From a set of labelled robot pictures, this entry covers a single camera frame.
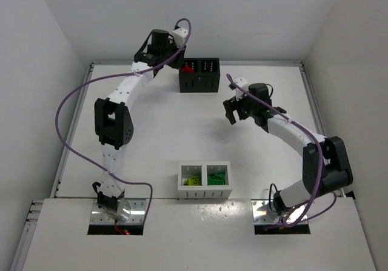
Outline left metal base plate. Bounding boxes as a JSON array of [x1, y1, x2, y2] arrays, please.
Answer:
[[89, 199, 146, 225]]

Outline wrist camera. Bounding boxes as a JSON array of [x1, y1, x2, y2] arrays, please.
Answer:
[[229, 77, 249, 101], [171, 27, 189, 47]]

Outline black two-compartment container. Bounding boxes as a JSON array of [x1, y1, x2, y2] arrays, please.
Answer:
[[179, 58, 221, 93]]

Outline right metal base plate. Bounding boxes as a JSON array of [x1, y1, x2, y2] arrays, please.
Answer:
[[251, 199, 305, 226]]

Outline red long lego brick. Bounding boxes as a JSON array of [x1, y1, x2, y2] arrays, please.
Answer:
[[181, 65, 195, 73]]

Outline metal base plate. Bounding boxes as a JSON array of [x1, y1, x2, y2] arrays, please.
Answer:
[[89, 199, 146, 225], [251, 199, 305, 226]]

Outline dark green lego brick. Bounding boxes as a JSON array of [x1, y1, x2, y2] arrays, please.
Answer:
[[207, 172, 226, 185]]

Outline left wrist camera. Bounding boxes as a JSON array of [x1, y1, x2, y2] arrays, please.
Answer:
[[171, 27, 189, 47]]

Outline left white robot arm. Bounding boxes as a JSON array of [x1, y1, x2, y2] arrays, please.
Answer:
[[93, 26, 189, 216]]

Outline lime lego brick top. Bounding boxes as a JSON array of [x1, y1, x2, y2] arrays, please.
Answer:
[[185, 176, 202, 186]]

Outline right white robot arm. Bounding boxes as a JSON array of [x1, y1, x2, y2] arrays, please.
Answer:
[[223, 82, 353, 215]]

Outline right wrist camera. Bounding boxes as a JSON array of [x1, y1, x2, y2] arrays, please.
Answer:
[[229, 77, 249, 101]]

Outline white two-compartment container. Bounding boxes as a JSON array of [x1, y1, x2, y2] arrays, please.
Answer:
[[177, 161, 232, 199]]

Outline lime lego brick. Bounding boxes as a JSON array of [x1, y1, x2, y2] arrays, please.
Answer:
[[191, 176, 201, 185], [185, 176, 202, 186]]

